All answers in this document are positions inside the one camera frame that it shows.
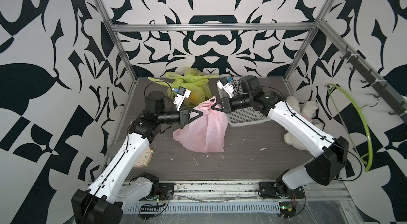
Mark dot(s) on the green avocado plastic bag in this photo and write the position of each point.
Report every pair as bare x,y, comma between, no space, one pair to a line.
200,92

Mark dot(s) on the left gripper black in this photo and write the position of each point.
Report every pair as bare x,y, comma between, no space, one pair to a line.
184,117

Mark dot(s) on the black hook rack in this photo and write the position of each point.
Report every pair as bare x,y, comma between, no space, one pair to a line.
384,90

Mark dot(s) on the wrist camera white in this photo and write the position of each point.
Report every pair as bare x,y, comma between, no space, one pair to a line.
226,84
181,94

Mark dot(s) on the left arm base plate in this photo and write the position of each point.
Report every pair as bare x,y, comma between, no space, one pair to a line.
161,191

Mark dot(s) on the pink plastic bag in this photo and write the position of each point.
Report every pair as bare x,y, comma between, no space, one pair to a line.
207,133

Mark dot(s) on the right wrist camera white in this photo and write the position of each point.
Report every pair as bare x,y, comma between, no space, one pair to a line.
226,84

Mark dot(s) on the aluminium frame bar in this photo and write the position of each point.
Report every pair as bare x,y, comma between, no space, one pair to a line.
214,27

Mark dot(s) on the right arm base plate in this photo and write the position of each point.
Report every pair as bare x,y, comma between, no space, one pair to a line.
278,190

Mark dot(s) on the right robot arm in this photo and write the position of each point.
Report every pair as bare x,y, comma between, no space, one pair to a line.
329,153

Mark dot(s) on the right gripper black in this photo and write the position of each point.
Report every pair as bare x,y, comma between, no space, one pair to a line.
227,104

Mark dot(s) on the white plastic basket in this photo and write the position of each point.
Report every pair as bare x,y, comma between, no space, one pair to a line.
246,116

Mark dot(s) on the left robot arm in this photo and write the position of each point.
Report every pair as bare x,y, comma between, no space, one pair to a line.
105,201

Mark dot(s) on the beige alarm clock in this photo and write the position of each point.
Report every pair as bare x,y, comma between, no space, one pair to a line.
144,159

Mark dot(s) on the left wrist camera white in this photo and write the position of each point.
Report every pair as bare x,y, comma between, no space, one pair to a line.
181,94

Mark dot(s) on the green hoop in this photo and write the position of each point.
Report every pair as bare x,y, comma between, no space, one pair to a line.
366,159

